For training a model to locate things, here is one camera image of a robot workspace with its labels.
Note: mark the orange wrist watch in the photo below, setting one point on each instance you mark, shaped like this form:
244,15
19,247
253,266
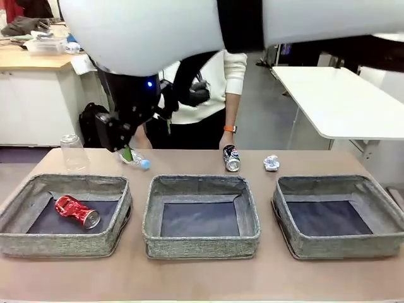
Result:
229,129

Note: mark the clear bottle with blue cap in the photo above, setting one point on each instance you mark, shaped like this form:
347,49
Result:
137,161

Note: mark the person's left forearm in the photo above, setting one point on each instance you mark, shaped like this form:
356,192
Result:
233,110

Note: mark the crumpled white paper ball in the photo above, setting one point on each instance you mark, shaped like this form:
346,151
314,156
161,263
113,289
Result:
271,163

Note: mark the white side desk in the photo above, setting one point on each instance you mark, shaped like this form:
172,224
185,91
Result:
82,64

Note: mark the black backpack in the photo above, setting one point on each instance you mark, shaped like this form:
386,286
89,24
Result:
88,126

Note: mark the red garment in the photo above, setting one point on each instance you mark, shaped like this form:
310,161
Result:
8,11

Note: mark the clear plastic cup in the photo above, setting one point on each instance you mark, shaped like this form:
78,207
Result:
74,154

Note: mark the clear plastic crate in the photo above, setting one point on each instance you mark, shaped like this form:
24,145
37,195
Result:
44,46

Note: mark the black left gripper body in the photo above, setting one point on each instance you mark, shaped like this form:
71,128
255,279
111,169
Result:
123,132

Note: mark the grey woven fabric basket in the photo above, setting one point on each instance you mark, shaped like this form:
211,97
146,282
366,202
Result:
63,244
199,247
331,247

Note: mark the crushed blue soda can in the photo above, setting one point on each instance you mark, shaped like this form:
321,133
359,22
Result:
233,161

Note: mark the person's right forearm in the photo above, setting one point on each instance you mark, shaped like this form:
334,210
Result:
142,140

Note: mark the grey crumpled cloth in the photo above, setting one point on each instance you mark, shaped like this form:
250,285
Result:
22,26

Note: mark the person in white sweater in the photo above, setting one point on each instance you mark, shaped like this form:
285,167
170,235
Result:
202,115

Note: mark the white counter with wooden top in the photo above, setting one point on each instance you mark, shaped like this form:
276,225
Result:
31,94

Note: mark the person's left hand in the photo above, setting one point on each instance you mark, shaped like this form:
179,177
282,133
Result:
228,139

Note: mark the white folding table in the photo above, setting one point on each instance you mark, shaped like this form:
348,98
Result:
341,101

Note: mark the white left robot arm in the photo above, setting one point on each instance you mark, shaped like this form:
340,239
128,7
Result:
142,34

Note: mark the crushed red soda can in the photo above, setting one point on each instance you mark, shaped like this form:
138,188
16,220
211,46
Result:
74,210

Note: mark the blue and white packet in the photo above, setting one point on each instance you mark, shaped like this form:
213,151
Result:
72,45

